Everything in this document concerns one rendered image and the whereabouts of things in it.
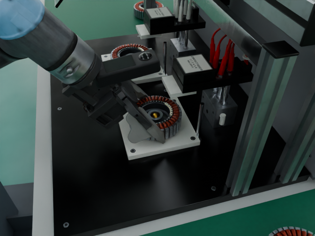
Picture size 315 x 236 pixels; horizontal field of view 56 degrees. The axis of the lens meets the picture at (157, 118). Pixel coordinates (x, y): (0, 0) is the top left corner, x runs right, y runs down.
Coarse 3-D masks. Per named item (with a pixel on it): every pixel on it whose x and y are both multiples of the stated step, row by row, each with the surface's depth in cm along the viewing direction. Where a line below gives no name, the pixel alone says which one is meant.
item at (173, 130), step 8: (152, 96) 65; (160, 96) 65; (144, 104) 64; (152, 104) 64; (160, 104) 64; (168, 104) 63; (176, 104) 63; (152, 112) 63; (160, 112) 63; (168, 112) 63; (176, 112) 61; (160, 120) 62; (168, 120) 59; (176, 120) 60; (160, 128) 58; (168, 128) 58; (176, 128) 60; (168, 136) 60
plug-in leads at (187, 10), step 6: (174, 0) 75; (186, 0) 75; (192, 0) 76; (174, 6) 76; (180, 6) 72; (186, 6) 75; (192, 6) 77; (174, 12) 77; (180, 12) 72; (186, 12) 76; (192, 12) 77; (198, 12) 77; (180, 18) 73; (186, 18) 75
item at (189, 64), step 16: (176, 64) 56; (192, 64) 56; (208, 64) 56; (176, 80) 58; (192, 80) 55; (208, 80) 56; (224, 80) 56; (240, 80) 58; (176, 96) 56; (224, 96) 61
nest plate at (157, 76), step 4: (104, 56) 84; (108, 56) 84; (104, 60) 83; (160, 72) 78; (144, 76) 77; (148, 76) 77; (152, 76) 77; (156, 76) 77; (160, 76) 77; (132, 80) 76; (136, 80) 76; (140, 80) 76; (144, 80) 76; (148, 80) 77; (152, 80) 77; (156, 80) 77
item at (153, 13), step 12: (144, 12) 75; (156, 12) 73; (168, 12) 73; (144, 24) 77; (156, 24) 72; (168, 24) 73; (180, 24) 73; (192, 24) 74; (204, 24) 75; (144, 36) 73; (156, 36) 74; (180, 36) 81
